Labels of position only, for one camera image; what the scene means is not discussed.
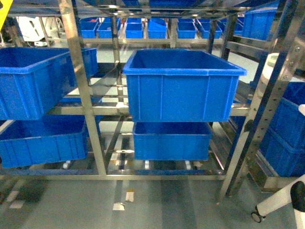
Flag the blue bin lower middle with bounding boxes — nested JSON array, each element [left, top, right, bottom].
[[133, 122, 212, 161]]

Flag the large blue plastic bin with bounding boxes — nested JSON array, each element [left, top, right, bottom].
[[123, 49, 247, 122]]

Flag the blue bin lower left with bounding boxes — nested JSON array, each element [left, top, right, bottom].
[[0, 115, 88, 168]]

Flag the blue bin upper left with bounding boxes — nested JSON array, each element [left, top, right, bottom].
[[0, 47, 77, 120]]

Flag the stainless steel rack frame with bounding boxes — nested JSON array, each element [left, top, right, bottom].
[[0, 0, 305, 198]]

